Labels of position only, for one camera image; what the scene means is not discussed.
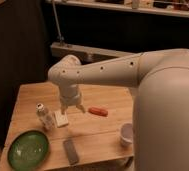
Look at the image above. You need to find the white sponge block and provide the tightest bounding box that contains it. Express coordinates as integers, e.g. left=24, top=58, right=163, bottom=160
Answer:
left=55, top=110, right=69, bottom=128

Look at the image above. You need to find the white paper cup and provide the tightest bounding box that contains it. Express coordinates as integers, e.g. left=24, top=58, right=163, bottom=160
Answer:
left=120, top=123, right=133, bottom=147

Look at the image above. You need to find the small clear plastic bottle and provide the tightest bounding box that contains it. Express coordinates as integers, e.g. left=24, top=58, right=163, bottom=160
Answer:
left=36, top=103, right=54, bottom=130

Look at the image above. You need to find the wooden table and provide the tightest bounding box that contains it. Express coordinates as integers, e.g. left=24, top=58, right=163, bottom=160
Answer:
left=5, top=82, right=133, bottom=171

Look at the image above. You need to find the upper wooden shelf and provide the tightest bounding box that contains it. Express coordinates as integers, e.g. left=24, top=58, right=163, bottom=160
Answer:
left=45, top=0, right=189, bottom=18

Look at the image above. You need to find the orange red oblong object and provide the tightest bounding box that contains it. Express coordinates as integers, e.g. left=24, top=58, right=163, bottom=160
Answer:
left=88, top=107, right=108, bottom=117

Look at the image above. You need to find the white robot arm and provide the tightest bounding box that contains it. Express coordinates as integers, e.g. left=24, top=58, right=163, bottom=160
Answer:
left=48, top=49, right=189, bottom=171

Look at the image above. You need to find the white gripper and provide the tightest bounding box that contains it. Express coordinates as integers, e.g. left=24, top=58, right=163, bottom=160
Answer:
left=59, top=85, right=86, bottom=115

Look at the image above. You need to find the grey metal bench rail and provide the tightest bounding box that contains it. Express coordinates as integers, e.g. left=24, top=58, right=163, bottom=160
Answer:
left=50, top=42, right=130, bottom=63

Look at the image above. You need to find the grey rectangular block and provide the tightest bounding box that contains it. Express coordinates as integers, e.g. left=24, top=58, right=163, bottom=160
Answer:
left=63, top=139, right=79, bottom=165

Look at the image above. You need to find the metal pole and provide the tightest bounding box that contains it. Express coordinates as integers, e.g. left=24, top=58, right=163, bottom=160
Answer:
left=51, top=0, right=65, bottom=46

